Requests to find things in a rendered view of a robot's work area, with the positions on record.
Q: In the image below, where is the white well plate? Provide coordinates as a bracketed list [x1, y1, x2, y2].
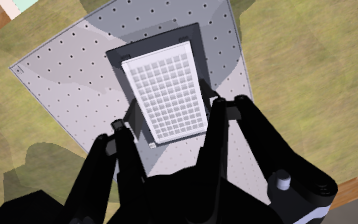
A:
[122, 41, 208, 144]

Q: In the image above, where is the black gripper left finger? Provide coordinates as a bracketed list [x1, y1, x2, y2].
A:
[52, 98, 156, 224]

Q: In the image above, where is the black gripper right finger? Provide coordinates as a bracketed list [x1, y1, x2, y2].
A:
[183, 78, 338, 224]

